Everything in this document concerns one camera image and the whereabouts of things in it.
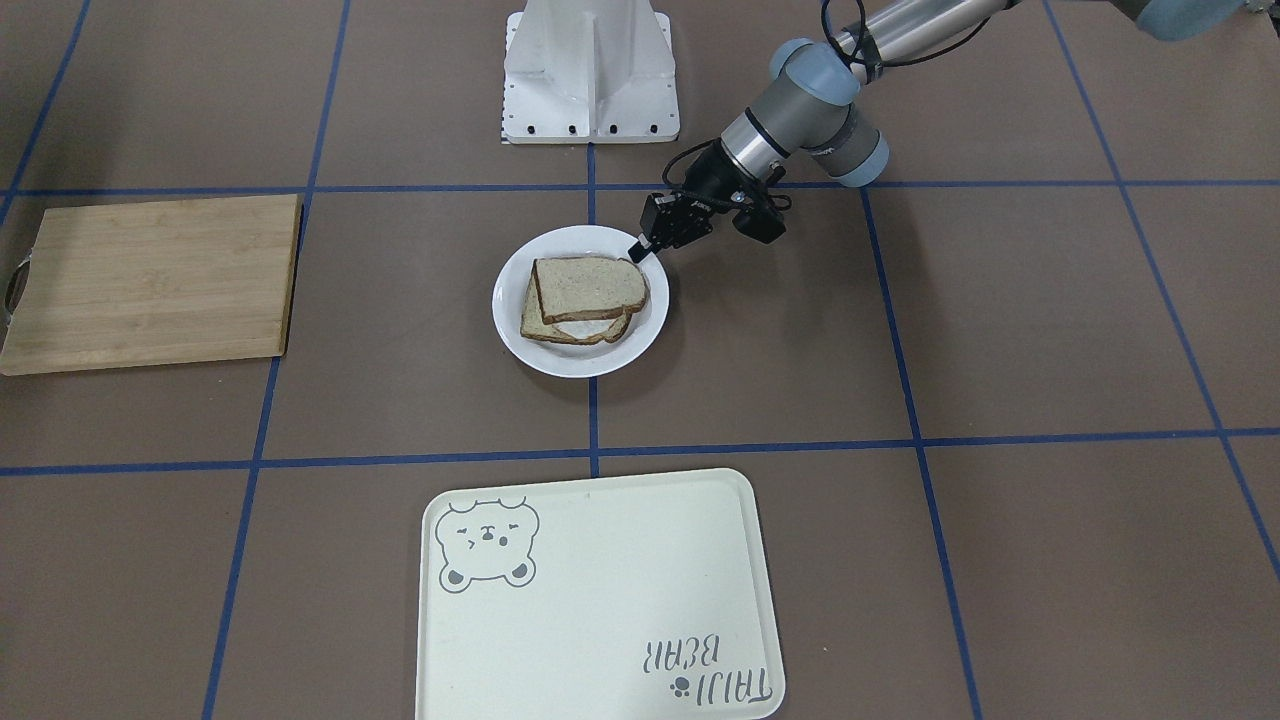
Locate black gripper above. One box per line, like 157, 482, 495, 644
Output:
628, 140, 765, 264

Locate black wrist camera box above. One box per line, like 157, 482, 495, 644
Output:
732, 205, 786, 243

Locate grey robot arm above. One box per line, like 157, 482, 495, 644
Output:
628, 1, 1011, 263

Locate cream bear serving tray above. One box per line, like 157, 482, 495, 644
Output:
415, 468, 787, 719

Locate wooden cutting board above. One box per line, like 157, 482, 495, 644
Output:
3, 193, 303, 375

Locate bread slice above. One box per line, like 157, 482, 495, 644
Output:
520, 278, 631, 346
532, 256, 649, 323

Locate white round plate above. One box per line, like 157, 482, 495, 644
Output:
492, 225, 672, 378

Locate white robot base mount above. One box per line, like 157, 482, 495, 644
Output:
500, 1, 681, 145

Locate fried egg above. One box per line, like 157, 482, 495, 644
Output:
550, 316, 622, 343

